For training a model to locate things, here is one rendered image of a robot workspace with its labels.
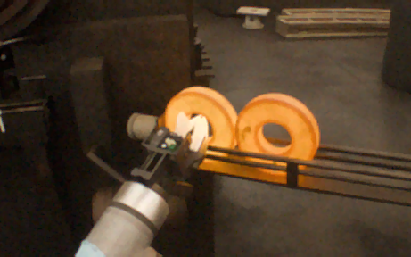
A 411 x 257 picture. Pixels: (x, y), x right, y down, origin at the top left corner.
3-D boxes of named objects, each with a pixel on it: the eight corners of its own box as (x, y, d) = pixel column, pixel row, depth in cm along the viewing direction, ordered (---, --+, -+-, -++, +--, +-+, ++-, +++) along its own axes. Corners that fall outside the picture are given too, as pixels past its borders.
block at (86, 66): (89, 139, 98) (75, 55, 86) (118, 136, 99) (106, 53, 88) (84, 161, 89) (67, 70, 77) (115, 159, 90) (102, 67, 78)
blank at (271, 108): (238, 89, 69) (231, 96, 67) (320, 96, 63) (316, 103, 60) (243, 160, 76) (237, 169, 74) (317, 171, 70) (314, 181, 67)
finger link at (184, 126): (199, 98, 71) (176, 132, 66) (203, 120, 75) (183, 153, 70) (184, 95, 72) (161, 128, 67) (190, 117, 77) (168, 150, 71)
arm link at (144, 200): (163, 240, 59) (118, 221, 63) (176, 217, 62) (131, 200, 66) (148, 212, 53) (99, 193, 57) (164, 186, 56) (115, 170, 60)
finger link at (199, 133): (213, 102, 70) (192, 136, 64) (217, 123, 74) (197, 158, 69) (199, 98, 71) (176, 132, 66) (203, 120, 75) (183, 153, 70)
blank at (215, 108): (168, 84, 76) (159, 90, 73) (237, 89, 69) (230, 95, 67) (178, 149, 83) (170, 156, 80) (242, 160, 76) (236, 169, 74)
